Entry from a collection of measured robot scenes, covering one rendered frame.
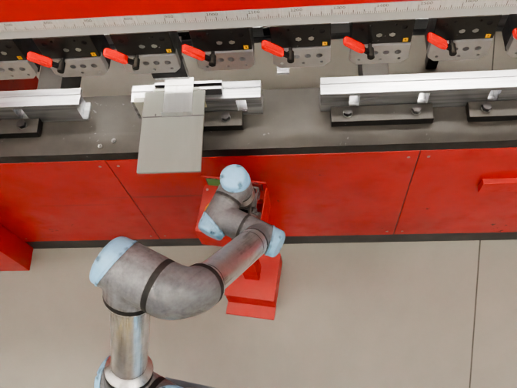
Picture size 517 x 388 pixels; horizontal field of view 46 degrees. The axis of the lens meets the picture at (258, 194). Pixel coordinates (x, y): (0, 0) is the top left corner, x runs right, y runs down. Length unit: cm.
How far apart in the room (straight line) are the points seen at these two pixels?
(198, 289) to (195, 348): 136
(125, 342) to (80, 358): 130
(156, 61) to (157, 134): 21
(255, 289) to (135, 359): 108
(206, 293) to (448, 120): 99
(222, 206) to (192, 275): 38
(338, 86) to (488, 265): 118
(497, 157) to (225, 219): 89
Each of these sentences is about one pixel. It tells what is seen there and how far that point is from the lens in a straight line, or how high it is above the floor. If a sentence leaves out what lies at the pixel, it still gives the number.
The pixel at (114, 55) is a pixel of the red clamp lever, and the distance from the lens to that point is 162.
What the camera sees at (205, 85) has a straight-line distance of 183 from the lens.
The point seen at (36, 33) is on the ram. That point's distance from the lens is 166.
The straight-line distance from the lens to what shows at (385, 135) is 185.
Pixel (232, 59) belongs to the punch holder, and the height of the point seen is 117.
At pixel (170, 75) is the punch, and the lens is 178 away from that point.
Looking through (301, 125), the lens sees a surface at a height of 88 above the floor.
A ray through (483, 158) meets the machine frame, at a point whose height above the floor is 77.
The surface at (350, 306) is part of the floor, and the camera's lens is 255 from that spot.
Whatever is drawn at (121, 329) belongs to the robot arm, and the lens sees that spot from 136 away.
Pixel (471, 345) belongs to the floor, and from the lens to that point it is 259.
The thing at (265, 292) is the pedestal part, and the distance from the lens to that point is 245.
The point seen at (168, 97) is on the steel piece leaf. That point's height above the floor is 100.
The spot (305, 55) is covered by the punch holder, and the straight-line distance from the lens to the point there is 163.
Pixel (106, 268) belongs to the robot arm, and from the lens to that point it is 124.
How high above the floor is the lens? 248
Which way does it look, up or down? 66 degrees down
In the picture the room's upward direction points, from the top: 13 degrees counter-clockwise
